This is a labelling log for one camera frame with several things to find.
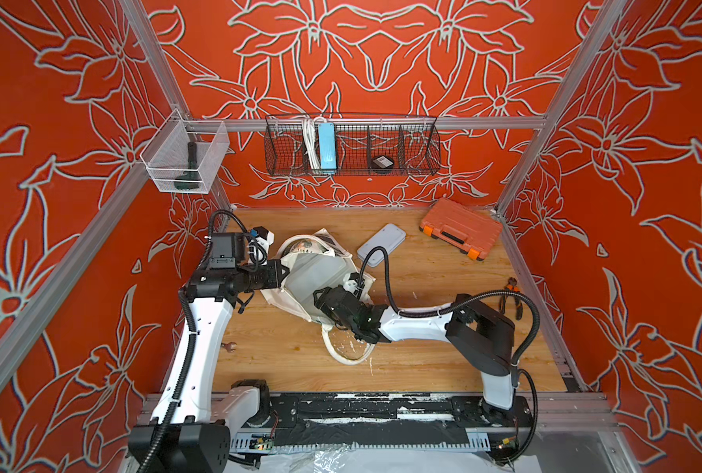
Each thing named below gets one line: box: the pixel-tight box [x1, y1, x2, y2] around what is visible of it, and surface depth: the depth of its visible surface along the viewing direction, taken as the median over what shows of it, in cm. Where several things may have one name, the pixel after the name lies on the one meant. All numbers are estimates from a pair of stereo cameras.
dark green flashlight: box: [173, 140, 201, 190], surface depth 82 cm
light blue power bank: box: [318, 122, 337, 170], surface depth 91 cm
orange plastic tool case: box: [419, 197, 503, 262], surface depth 109 cm
